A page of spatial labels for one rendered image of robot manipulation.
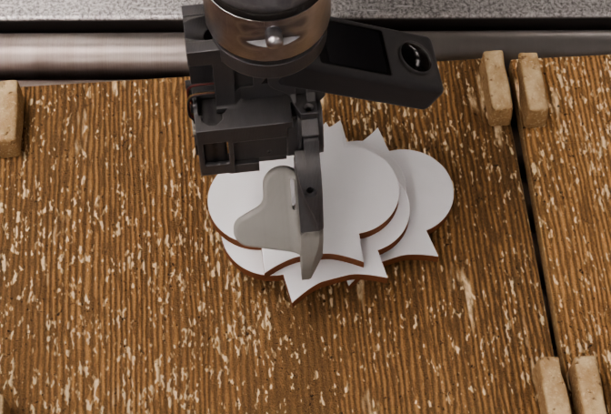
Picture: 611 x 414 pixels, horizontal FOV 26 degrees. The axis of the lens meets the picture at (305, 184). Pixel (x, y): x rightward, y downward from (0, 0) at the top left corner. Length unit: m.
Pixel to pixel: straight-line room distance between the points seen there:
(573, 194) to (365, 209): 0.18
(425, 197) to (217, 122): 0.23
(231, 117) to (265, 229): 0.09
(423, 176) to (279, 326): 0.16
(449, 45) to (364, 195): 0.21
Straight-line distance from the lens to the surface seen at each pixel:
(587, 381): 0.95
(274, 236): 0.89
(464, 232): 1.02
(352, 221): 0.96
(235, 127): 0.82
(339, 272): 0.95
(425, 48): 0.87
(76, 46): 1.15
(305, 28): 0.76
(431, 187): 1.01
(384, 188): 0.98
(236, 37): 0.76
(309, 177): 0.84
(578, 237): 1.03
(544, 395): 0.94
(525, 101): 1.07
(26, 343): 0.99
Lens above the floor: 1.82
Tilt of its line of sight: 59 degrees down
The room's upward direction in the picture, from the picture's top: straight up
